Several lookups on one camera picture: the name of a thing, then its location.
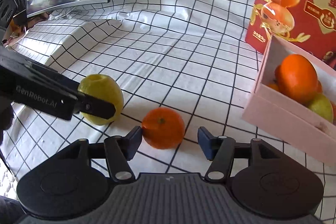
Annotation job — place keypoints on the green pear in box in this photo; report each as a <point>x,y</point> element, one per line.
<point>322,106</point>

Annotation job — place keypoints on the small orange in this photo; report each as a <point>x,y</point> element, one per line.
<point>334,110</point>

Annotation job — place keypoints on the large orange fruit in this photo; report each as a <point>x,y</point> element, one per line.
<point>298,79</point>

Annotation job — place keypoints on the red egg package bag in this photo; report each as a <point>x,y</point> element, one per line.
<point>309,24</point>

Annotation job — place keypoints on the pink cardboard box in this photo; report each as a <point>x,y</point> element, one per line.
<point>286,119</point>

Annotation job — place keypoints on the mandarin orange in box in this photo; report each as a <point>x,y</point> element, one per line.
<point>274,86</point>

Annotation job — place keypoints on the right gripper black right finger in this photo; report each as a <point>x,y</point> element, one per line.
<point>221,151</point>

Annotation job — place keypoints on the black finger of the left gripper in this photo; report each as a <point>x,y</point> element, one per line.
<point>93,106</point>

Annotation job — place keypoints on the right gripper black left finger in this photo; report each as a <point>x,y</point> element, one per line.
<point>117,150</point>

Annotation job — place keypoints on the white checkered tablecloth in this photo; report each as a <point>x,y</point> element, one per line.
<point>187,55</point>

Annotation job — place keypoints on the mandarin orange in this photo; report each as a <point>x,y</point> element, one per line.
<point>277,73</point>
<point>274,86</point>
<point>163,128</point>
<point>319,87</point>

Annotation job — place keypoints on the yellow lemon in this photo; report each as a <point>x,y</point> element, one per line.
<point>105,88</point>

